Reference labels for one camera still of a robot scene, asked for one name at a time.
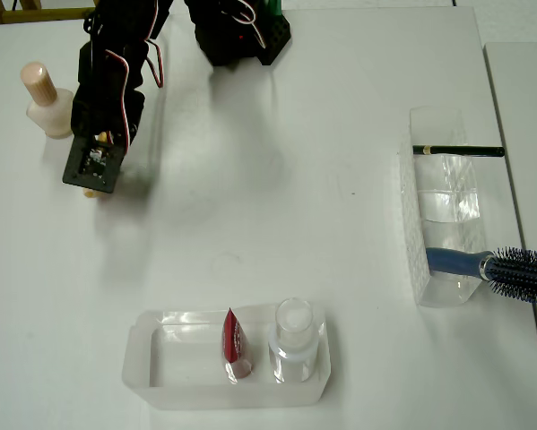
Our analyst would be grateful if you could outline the red white servo wire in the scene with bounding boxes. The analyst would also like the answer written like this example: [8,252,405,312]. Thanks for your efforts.
[104,0,167,149]

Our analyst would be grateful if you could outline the makeup brush wooden handle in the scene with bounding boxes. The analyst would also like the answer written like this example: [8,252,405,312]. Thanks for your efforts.
[82,132,108,200]

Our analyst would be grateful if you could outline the pink lotion bottle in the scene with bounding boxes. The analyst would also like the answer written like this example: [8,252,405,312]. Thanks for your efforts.
[20,61,77,140]

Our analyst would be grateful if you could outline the clear spray bottle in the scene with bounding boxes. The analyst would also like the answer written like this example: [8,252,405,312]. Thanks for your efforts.
[267,297,319,384]

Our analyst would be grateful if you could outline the dark blue cosmetic pencil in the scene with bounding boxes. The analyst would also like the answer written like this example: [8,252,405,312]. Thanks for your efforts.
[412,143,506,159]

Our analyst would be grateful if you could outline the blue round hairbrush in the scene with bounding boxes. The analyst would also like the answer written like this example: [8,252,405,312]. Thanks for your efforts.
[425,245,537,309]

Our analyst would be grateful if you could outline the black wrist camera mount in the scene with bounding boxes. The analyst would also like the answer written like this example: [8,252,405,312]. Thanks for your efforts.
[62,133,128,194]

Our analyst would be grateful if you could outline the red hand cream tube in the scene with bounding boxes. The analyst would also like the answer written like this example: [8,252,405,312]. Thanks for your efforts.
[221,306,255,381]

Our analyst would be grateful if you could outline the wooden frame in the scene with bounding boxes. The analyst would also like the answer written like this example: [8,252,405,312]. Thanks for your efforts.
[0,0,99,26]

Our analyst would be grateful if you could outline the clear acrylic organizer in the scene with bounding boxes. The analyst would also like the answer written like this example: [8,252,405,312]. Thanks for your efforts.
[397,106,487,308]

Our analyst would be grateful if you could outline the frosted plastic bin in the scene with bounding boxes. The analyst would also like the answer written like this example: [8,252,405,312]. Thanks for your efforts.
[121,303,333,411]

